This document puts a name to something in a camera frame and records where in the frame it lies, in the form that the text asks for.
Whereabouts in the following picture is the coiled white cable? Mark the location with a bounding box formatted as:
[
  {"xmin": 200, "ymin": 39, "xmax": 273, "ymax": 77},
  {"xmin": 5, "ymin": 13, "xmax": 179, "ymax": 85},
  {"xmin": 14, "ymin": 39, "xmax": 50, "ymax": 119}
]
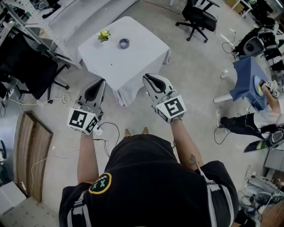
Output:
[{"xmin": 59, "ymin": 93, "xmax": 71, "ymax": 105}]

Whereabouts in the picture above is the long white desk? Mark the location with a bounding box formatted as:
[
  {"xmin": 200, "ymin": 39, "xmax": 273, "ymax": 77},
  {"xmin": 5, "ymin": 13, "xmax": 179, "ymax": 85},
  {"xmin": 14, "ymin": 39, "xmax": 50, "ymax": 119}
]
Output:
[{"xmin": 47, "ymin": 0, "xmax": 139, "ymax": 43}]

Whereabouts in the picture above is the person's black clothing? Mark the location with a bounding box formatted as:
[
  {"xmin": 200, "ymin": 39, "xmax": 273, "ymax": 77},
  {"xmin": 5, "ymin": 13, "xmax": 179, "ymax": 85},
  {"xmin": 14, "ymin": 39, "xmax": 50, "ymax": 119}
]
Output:
[{"xmin": 59, "ymin": 134, "xmax": 239, "ymax": 227}]

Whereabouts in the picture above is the black cloth item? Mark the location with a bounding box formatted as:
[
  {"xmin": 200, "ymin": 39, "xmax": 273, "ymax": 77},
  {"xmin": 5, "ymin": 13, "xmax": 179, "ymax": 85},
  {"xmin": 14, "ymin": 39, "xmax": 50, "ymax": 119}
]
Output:
[{"xmin": 42, "ymin": 4, "xmax": 62, "ymax": 20}]

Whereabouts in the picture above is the white perforated metal rack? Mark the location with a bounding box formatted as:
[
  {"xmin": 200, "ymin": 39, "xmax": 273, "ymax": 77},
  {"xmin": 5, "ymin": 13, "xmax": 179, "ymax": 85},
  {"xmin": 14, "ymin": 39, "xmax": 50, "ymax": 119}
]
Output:
[{"xmin": 0, "ymin": 0, "xmax": 83, "ymax": 70}]

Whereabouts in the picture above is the cardboard box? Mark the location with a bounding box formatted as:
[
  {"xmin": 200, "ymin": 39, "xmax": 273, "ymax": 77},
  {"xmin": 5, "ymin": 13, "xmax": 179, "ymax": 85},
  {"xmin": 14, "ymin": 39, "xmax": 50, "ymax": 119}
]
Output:
[{"xmin": 224, "ymin": 0, "xmax": 245, "ymax": 14}]

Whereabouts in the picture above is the person's left forearm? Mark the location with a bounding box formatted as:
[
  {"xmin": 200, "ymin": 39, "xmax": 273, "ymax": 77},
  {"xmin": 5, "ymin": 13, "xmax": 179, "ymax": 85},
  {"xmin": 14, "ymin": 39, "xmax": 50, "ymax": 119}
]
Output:
[{"xmin": 76, "ymin": 132, "xmax": 99, "ymax": 184}]

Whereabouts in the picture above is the yellow flower plant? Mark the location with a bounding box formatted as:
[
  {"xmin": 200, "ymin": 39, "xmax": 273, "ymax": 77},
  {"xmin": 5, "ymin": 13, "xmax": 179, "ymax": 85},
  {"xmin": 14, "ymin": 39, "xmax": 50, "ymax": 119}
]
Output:
[{"xmin": 97, "ymin": 30, "xmax": 111, "ymax": 43}]

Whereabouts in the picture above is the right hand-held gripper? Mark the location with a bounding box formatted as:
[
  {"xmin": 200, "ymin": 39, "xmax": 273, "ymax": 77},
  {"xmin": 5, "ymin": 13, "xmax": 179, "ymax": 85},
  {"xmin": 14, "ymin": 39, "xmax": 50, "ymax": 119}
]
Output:
[{"xmin": 142, "ymin": 73, "xmax": 187, "ymax": 124}]

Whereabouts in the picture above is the table with white cloth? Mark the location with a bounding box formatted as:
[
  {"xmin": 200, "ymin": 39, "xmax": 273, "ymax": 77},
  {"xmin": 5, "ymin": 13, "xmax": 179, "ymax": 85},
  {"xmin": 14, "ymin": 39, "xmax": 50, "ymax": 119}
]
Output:
[{"xmin": 78, "ymin": 16, "xmax": 172, "ymax": 107}]

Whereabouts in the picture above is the person's right forearm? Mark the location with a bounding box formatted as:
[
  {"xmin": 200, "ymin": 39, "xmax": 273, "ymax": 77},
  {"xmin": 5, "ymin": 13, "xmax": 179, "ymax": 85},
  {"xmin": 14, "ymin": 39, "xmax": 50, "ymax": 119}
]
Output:
[{"xmin": 170, "ymin": 119, "xmax": 204, "ymax": 172}]

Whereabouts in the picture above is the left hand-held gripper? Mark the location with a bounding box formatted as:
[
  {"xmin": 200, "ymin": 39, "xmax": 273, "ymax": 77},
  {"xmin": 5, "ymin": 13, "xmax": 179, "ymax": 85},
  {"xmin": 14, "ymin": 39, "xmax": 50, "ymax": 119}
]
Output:
[{"xmin": 67, "ymin": 78, "xmax": 107, "ymax": 135}]

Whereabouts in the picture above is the table with blue cloth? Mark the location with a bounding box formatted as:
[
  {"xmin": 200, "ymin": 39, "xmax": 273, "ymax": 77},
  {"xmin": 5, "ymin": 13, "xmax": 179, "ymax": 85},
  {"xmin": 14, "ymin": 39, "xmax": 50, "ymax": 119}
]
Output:
[{"xmin": 213, "ymin": 55, "xmax": 272, "ymax": 111}]

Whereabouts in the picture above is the white box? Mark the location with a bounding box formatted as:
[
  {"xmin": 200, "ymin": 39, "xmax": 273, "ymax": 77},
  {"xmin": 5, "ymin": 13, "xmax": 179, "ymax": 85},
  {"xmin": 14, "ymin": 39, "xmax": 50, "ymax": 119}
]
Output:
[{"xmin": 0, "ymin": 180, "xmax": 27, "ymax": 215}]

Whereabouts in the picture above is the yellow and white plate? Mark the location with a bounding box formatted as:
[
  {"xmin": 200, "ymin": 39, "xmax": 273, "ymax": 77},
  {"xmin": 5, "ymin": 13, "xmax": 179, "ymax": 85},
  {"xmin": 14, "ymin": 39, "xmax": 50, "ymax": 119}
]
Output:
[{"xmin": 253, "ymin": 75, "xmax": 266, "ymax": 96}]

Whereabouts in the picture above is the wooden board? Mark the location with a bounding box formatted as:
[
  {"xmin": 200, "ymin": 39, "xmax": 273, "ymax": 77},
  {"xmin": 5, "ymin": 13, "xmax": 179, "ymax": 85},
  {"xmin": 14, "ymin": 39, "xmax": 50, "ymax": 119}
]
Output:
[{"xmin": 13, "ymin": 110, "xmax": 54, "ymax": 204}]

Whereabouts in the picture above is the grey round device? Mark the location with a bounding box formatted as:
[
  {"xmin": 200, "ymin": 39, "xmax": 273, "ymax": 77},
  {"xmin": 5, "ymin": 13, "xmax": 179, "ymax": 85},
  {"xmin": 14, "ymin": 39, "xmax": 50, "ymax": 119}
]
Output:
[{"xmin": 243, "ymin": 36, "xmax": 266, "ymax": 56}]

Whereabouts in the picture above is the grey tape roll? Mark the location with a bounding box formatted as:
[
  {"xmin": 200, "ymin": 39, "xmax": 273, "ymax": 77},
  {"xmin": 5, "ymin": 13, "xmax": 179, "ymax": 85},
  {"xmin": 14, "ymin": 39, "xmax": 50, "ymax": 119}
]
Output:
[{"xmin": 118, "ymin": 38, "xmax": 130, "ymax": 49}]

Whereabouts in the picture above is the black office chair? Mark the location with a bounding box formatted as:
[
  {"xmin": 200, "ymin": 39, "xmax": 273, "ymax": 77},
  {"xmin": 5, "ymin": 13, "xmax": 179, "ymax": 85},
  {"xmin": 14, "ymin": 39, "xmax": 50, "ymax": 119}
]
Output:
[
  {"xmin": 175, "ymin": 0, "xmax": 219, "ymax": 43},
  {"xmin": 0, "ymin": 33, "xmax": 71, "ymax": 105}
]

